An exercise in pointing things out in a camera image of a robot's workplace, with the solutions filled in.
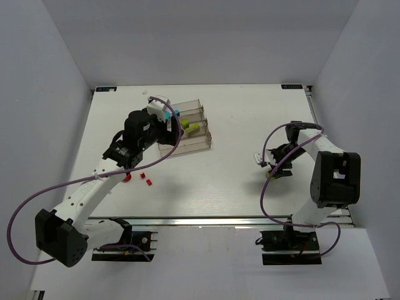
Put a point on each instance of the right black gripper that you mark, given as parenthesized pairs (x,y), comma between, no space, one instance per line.
(279,160)

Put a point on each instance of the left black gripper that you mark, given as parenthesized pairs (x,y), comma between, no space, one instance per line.
(170,135)

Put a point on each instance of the green 2x2 lego brick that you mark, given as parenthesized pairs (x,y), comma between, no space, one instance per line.
(185,124)

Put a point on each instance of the green 2x4 lego brick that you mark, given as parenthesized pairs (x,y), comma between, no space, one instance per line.
(192,129)

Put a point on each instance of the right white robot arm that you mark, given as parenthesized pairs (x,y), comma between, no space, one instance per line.
(335,181)

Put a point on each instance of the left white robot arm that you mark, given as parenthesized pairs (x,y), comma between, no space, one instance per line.
(63,232)

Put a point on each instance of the clear tiered acrylic container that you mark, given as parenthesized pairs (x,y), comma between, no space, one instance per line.
(193,111)

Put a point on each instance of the left blue table label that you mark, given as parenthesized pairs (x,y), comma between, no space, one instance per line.
(105,89)

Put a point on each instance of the blue table label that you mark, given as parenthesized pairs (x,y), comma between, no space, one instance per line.
(291,86)
(105,89)

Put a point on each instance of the right blue table label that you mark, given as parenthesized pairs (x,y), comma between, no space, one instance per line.
(291,86)

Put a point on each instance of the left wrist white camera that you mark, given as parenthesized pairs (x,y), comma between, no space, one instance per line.
(156,105)

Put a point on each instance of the wrist white camera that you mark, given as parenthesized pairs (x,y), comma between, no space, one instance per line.
(259,158)
(156,105)

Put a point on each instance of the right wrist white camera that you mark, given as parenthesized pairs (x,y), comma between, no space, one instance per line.
(259,158)

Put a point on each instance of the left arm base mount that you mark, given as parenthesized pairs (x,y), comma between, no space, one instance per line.
(115,239)

